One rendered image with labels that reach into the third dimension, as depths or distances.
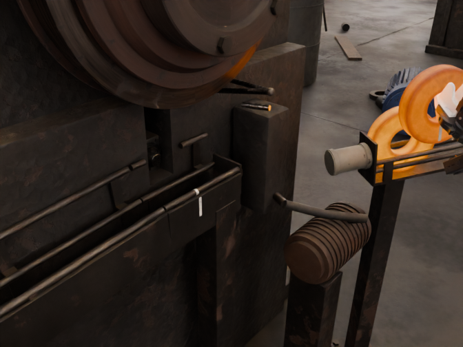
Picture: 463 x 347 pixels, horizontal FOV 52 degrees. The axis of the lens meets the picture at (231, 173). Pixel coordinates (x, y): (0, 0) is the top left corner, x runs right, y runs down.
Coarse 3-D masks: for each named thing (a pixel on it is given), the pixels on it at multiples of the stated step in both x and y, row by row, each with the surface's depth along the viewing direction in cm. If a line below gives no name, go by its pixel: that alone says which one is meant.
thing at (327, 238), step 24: (288, 240) 108; (312, 240) 103; (336, 240) 105; (360, 240) 112; (288, 264) 109; (312, 264) 104; (336, 264) 105; (312, 288) 111; (336, 288) 114; (288, 312) 120; (312, 312) 114; (288, 336) 124; (312, 336) 117
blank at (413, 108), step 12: (420, 72) 91; (432, 72) 89; (444, 72) 89; (456, 72) 89; (420, 84) 89; (432, 84) 89; (444, 84) 90; (456, 84) 91; (408, 96) 91; (420, 96) 90; (432, 96) 91; (408, 108) 91; (420, 108) 91; (408, 120) 92; (420, 120) 92; (432, 120) 95; (408, 132) 94; (420, 132) 94; (432, 132) 94; (444, 132) 95
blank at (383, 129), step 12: (396, 108) 104; (384, 120) 103; (396, 120) 103; (372, 132) 105; (384, 132) 104; (396, 132) 105; (384, 144) 106; (408, 144) 110; (420, 144) 107; (432, 144) 108; (384, 156) 107; (420, 156) 109; (408, 168) 110
